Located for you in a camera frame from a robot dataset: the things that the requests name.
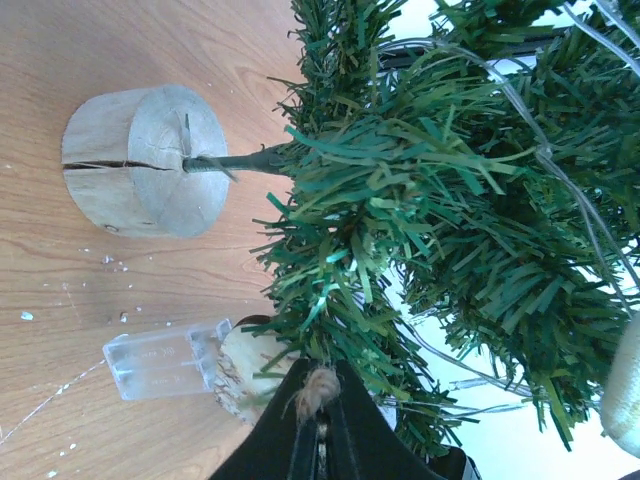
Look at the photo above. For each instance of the beige wooden heart ornament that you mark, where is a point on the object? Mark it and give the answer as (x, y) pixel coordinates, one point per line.
(250, 368)

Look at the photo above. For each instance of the clear plastic battery box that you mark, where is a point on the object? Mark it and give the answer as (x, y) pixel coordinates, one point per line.
(174, 361)

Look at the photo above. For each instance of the small green christmas tree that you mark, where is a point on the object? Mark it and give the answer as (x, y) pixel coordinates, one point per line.
(375, 165)

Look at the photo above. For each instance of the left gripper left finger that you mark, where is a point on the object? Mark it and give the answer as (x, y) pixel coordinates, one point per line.
(284, 443)

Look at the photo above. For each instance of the snowman ornament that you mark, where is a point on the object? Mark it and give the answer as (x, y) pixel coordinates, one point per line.
(619, 407)

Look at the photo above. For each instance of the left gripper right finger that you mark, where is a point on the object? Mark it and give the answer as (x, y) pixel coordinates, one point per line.
(361, 444)

